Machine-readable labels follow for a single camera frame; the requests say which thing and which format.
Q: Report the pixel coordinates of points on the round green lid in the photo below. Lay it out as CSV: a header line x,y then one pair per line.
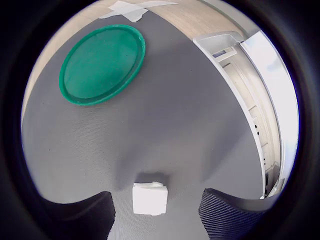
x,y
100,65

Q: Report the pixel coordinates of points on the dark grey table mat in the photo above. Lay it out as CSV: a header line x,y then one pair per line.
x,y
162,120

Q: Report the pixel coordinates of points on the white tape strip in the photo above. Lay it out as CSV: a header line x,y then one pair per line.
x,y
156,4
135,15

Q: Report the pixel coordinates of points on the small white plastic terminal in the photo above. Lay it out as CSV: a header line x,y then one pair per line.
x,y
149,200

